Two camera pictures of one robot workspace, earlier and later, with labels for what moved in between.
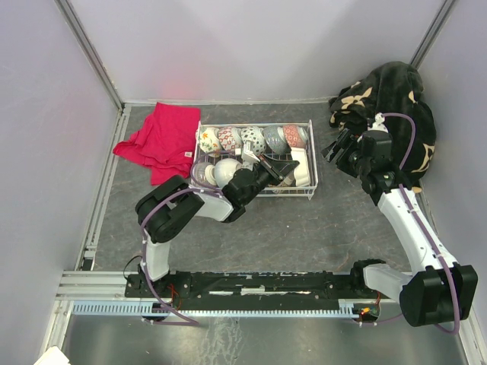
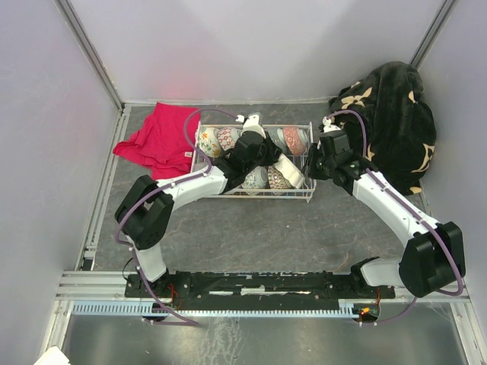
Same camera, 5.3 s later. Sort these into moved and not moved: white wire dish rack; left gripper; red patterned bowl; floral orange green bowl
Moved: left gripper
Not moved: floral orange green bowl; white wire dish rack; red patterned bowl
